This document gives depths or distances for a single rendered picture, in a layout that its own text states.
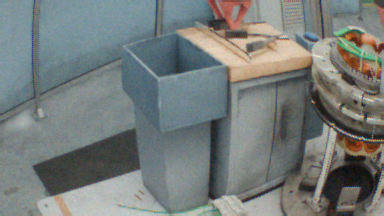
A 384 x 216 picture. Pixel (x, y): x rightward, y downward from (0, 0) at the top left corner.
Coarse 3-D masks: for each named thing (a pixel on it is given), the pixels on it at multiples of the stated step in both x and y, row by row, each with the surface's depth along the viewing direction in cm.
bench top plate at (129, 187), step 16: (320, 144) 118; (128, 176) 110; (80, 192) 102; (96, 192) 103; (112, 192) 104; (128, 192) 105; (144, 192) 105; (272, 192) 103; (48, 208) 94; (80, 208) 96; (96, 208) 98; (112, 208) 98; (128, 208) 99; (144, 208) 100; (160, 208) 100; (208, 208) 100; (256, 208) 99; (272, 208) 98
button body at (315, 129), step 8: (296, 40) 114; (304, 40) 110; (320, 40) 112; (304, 48) 111; (312, 112) 117; (312, 120) 118; (320, 120) 119; (312, 128) 119; (320, 128) 120; (312, 136) 121
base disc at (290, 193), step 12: (336, 144) 114; (312, 156) 110; (372, 168) 101; (288, 180) 103; (300, 180) 102; (288, 192) 99; (300, 192) 98; (312, 192) 97; (372, 192) 92; (288, 204) 95; (300, 204) 94; (360, 204) 89
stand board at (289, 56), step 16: (192, 32) 100; (224, 32) 100; (256, 32) 101; (272, 32) 103; (208, 48) 92; (224, 48) 93; (288, 48) 95; (240, 64) 87; (256, 64) 88; (272, 64) 89; (288, 64) 91; (304, 64) 93; (240, 80) 87
